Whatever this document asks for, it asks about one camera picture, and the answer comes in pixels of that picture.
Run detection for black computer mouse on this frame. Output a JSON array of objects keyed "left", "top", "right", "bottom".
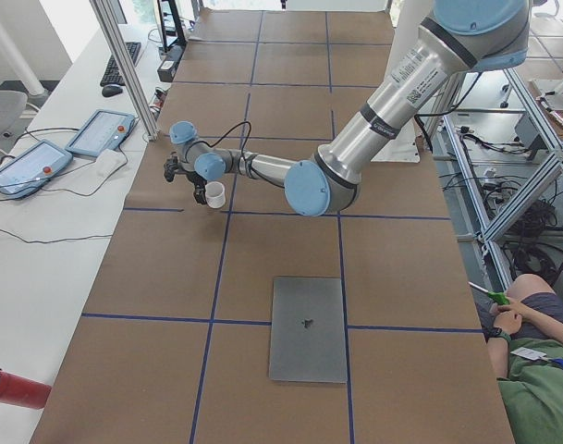
[{"left": 101, "top": 84, "right": 123, "bottom": 98}]

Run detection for white folded cloth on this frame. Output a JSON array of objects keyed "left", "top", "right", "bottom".
[{"left": 94, "top": 149, "right": 126, "bottom": 179}]

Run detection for grey aluminium frame post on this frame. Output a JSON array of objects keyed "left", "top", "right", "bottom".
[{"left": 90, "top": 0, "right": 159, "bottom": 141}]

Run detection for seated person green shirt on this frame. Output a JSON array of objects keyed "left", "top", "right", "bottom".
[{"left": 477, "top": 274, "right": 563, "bottom": 443}]

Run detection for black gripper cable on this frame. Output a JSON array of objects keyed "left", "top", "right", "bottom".
[{"left": 210, "top": 120, "right": 253, "bottom": 161}]

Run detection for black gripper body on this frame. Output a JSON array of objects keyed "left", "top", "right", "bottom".
[{"left": 187, "top": 171, "right": 208, "bottom": 192}]

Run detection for black power box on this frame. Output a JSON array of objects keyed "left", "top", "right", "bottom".
[{"left": 157, "top": 45, "right": 184, "bottom": 83}]

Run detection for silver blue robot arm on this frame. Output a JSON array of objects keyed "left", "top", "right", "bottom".
[{"left": 164, "top": 1, "right": 532, "bottom": 216}]

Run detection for brown paper table cover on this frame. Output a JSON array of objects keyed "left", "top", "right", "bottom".
[{"left": 32, "top": 10, "right": 513, "bottom": 443}]

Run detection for grey closed laptop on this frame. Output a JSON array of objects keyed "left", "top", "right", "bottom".
[{"left": 269, "top": 277, "right": 347, "bottom": 383}]

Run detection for blue teach pendant near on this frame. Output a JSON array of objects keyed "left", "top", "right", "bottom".
[{"left": 0, "top": 140, "right": 73, "bottom": 199}]

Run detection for black keyboard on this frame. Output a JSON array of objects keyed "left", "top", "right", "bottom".
[{"left": 99, "top": 41, "right": 143, "bottom": 87}]

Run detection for red cylinder object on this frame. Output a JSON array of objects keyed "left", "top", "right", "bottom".
[{"left": 0, "top": 369, "right": 52, "bottom": 410}]

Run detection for blue teach pendant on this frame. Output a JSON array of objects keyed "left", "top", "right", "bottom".
[
  {"left": 66, "top": 109, "right": 135, "bottom": 157},
  {"left": 0, "top": 140, "right": 73, "bottom": 199}
]

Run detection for white plastic cup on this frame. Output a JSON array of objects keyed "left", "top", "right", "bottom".
[{"left": 205, "top": 181, "right": 226, "bottom": 209}]

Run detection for blue teach pendant far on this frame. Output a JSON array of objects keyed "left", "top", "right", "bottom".
[{"left": 66, "top": 109, "right": 135, "bottom": 157}]

